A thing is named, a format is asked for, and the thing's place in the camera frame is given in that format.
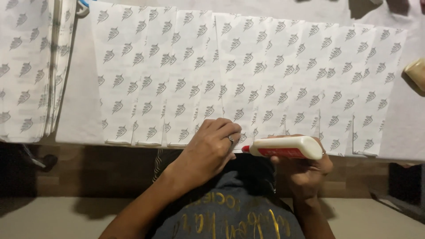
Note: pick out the white glue bottle red label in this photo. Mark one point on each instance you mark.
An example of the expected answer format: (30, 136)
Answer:
(285, 147)

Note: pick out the blue and white tool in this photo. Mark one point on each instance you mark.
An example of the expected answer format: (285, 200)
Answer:
(81, 7)

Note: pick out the person's right fingers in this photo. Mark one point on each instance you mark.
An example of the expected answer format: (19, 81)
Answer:
(282, 163)

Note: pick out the person's left hand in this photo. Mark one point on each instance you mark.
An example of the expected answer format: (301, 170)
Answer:
(202, 156)

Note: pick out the grey shirt with gold print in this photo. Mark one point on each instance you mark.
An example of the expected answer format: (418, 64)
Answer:
(229, 212)

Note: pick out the black box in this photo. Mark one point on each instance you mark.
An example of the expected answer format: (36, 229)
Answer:
(406, 182)

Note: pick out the single printed paper sheet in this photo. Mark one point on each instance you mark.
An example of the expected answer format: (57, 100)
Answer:
(242, 66)

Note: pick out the row of overlapping printed papers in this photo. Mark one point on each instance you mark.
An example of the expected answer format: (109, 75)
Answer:
(149, 73)

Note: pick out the person's right hand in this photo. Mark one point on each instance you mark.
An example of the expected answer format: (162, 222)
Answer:
(308, 176)

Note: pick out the person's left fingers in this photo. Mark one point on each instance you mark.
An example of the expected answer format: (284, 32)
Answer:
(220, 125)

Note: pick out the stack of printed paper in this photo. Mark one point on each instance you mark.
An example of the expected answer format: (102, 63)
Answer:
(26, 66)

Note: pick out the beige packet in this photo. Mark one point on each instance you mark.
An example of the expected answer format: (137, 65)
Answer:
(416, 73)

